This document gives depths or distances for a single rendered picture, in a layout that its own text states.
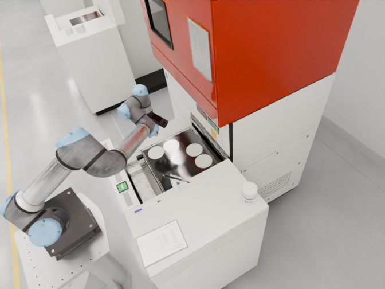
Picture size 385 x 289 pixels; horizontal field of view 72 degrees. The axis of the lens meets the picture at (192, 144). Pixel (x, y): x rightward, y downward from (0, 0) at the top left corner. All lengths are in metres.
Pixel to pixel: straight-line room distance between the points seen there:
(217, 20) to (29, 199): 0.99
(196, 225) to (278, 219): 1.22
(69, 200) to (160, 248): 0.54
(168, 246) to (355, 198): 1.82
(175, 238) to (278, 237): 1.22
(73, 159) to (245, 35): 0.78
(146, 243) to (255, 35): 0.99
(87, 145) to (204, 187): 0.63
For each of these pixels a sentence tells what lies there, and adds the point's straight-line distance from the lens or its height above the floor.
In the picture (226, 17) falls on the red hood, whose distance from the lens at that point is 1.00.
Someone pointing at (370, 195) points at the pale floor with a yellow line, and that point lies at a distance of 2.74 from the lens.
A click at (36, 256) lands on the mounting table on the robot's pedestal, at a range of 1.71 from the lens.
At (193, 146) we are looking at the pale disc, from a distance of 1.64.
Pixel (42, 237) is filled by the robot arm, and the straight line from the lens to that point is 1.32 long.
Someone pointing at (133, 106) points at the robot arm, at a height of 1.31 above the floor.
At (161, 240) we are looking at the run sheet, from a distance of 1.29.
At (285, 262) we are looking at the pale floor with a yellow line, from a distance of 2.28.
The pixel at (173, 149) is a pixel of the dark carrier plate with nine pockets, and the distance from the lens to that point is 1.65.
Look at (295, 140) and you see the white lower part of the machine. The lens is 1.86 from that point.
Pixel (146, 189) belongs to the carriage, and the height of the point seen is 0.88.
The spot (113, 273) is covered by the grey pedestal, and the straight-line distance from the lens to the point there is 2.10.
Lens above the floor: 2.14
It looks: 49 degrees down
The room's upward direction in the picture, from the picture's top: 10 degrees counter-clockwise
